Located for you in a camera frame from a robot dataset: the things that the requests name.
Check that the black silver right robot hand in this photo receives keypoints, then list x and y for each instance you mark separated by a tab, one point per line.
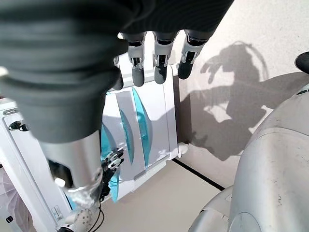
60	60

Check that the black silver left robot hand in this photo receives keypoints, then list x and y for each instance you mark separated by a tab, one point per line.
113	160

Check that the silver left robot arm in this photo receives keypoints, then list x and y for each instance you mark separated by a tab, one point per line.
83	217

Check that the white medical cart blue drawers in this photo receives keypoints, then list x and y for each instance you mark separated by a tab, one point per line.
157	108

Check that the white cart caster wheel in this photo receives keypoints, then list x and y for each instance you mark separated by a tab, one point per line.
182	148

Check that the cart brand label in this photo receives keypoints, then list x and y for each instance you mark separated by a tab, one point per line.
9	111

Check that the black cart lock key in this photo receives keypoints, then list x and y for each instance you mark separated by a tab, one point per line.
18	126

